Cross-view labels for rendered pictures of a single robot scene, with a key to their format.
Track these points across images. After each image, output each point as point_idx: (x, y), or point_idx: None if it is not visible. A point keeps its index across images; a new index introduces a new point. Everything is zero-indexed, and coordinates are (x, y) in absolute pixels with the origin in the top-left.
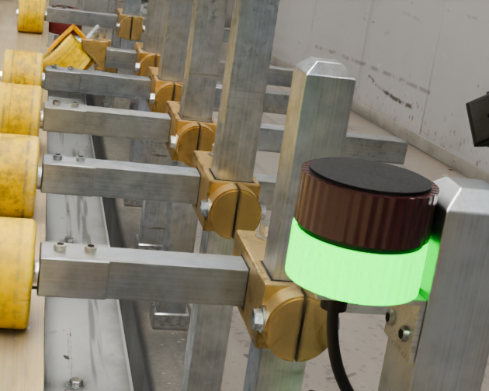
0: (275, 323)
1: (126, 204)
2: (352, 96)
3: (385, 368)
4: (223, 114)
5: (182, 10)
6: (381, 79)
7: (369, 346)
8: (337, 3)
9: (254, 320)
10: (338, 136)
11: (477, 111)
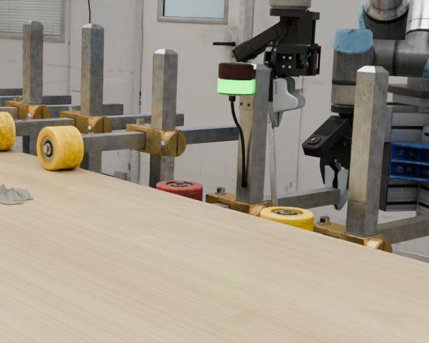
0: (169, 142)
1: None
2: (177, 60)
3: (241, 120)
4: (86, 88)
5: None
6: None
7: None
8: None
9: (161, 143)
10: (175, 74)
11: (237, 51)
